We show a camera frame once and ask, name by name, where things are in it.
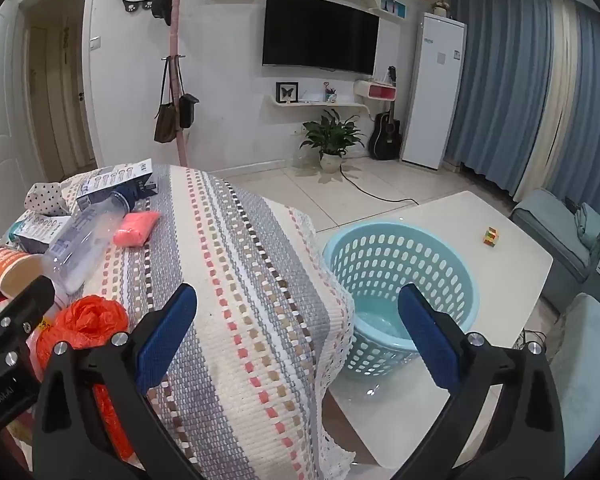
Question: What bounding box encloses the green potted plant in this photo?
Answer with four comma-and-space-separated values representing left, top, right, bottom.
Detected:
300, 108, 365, 173

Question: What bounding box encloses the blue curtain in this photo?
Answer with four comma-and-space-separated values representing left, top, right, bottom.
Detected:
555, 7, 600, 226
442, 0, 556, 196

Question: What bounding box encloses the white patterned crumpled cloth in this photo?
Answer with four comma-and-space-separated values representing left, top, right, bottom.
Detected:
24, 180, 81, 218

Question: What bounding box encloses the clear plastic bottle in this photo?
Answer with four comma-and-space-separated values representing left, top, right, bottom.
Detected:
44, 183, 146, 295

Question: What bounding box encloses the pink white wall box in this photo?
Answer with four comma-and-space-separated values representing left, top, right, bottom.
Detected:
354, 80, 397, 102

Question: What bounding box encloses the orange plastic bag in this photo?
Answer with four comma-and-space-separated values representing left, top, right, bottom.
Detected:
35, 295, 136, 466

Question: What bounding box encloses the pink packet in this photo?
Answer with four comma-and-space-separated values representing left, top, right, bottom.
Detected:
112, 211, 162, 248

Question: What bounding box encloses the pink coat rack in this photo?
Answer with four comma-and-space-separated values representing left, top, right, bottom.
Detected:
162, 0, 193, 168

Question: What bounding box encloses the orange white paper cup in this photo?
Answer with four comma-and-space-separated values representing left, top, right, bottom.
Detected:
0, 246, 51, 297

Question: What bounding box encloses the black hanging cap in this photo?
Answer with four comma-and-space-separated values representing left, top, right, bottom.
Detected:
152, 0, 174, 27

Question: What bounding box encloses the black acoustic guitar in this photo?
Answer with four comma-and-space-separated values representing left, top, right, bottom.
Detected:
368, 66, 402, 161

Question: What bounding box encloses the white coffee table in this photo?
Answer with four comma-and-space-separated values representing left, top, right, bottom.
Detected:
325, 190, 554, 468

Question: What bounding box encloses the black hanging bag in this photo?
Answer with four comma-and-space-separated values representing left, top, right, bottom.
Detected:
177, 60, 201, 130

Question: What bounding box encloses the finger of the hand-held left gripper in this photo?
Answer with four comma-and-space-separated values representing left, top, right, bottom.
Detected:
0, 274, 57, 378

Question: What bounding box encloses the grey blue sofa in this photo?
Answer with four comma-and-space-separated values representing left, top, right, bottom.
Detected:
510, 187, 600, 301

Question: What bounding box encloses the light blue plastic basket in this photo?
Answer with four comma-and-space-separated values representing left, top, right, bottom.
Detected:
321, 221, 481, 382

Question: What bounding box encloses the low white wall shelf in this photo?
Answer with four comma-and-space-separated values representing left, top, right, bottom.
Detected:
266, 95, 368, 110

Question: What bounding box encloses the black wall television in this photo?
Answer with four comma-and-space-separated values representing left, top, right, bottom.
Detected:
262, 0, 381, 77

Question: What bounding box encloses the black floor cable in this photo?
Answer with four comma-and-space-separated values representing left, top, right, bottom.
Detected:
337, 157, 421, 207

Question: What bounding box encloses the brown hanging bag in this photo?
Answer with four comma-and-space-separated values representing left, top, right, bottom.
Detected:
154, 57, 181, 143

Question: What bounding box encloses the white refrigerator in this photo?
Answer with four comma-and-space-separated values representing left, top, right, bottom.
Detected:
400, 12, 467, 171

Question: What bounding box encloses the beige curtain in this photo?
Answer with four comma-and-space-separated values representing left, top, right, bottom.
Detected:
512, 0, 588, 204

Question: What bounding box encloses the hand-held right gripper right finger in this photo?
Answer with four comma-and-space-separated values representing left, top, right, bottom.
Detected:
394, 283, 566, 480

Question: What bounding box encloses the white panel door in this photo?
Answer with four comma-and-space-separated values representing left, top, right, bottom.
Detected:
0, 10, 33, 261

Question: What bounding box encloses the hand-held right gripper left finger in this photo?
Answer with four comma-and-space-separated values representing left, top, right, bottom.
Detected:
32, 283, 203, 480

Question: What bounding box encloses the striped woven table cloth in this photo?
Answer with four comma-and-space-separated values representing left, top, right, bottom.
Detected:
0, 164, 357, 480

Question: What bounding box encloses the framed butterfly picture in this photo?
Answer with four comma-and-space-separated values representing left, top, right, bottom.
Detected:
275, 81, 302, 106

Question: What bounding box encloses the white blue tea box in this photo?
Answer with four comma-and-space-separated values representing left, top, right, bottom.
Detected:
14, 214, 75, 255

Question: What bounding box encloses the cream hallway door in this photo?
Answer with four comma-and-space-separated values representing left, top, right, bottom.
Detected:
45, 25, 99, 171

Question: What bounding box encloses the grey blue armchair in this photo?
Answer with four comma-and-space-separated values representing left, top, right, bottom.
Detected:
550, 292, 600, 463

